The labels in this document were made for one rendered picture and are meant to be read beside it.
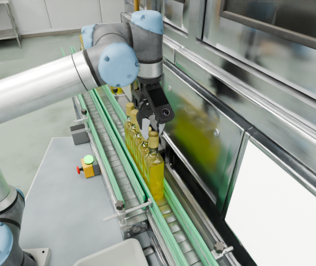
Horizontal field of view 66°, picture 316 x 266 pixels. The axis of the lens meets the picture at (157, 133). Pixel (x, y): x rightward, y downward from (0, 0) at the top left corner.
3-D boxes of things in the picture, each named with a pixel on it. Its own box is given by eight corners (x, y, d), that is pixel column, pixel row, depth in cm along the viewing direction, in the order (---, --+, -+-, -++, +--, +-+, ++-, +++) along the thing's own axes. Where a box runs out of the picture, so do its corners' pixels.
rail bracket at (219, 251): (231, 266, 73) (240, 244, 65) (212, 276, 71) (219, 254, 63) (223, 254, 76) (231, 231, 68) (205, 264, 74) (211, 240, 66)
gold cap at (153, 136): (160, 146, 78) (161, 135, 75) (150, 149, 77) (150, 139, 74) (156, 140, 80) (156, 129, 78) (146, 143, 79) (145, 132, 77)
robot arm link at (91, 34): (82, 34, 48) (135, 29, 51) (79, 21, 57) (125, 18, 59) (88, 71, 53) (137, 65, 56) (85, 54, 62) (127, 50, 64)
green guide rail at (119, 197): (126, 216, 86) (124, 202, 81) (124, 217, 86) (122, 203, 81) (64, 56, 213) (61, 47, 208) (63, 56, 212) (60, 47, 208)
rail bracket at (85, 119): (92, 133, 126) (87, 111, 118) (77, 136, 124) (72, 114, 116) (90, 129, 129) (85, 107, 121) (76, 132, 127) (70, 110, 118)
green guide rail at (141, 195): (145, 208, 88) (145, 195, 84) (143, 209, 88) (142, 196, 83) (72, 55, 215) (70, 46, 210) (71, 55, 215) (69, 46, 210)
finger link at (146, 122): (141, 131, 81) (144, 107, 76) (148, 141, 76) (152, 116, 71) (132, 132, 79) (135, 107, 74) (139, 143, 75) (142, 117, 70)
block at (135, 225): (149, 230, 89) (149, 219, 85) (124, 240, 86) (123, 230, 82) (145, 222, 92) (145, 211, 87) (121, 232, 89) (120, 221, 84)
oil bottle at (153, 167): (163, 197, 93) (164, 157, 80) (150, 202, 91) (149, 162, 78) (157, 187, 97) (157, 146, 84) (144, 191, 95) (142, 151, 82)
